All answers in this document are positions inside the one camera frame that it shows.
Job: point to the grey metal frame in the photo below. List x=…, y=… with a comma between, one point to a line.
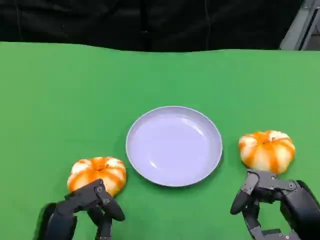
x=300, y=27

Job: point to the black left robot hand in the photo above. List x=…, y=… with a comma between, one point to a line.
x=62, y=215

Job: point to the green cloth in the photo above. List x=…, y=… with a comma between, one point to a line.
x=75, y=100

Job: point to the black curtain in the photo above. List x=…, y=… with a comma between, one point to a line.
x=125, y=22

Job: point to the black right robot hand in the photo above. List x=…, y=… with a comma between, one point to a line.
x=297, y=205

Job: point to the lilac plate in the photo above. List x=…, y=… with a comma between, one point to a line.
x=173, y=147

